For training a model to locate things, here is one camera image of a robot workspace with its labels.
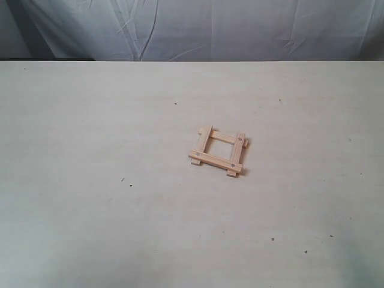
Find wood stick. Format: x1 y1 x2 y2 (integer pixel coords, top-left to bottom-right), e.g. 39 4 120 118
209 131 248 148
190 125 213 156

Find wooden stick with holes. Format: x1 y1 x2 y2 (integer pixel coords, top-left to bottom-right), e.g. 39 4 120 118
188 150 242 173
230 133 245 168

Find white backdrop cloth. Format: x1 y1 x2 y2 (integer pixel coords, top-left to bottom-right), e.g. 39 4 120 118
1 1 383 61

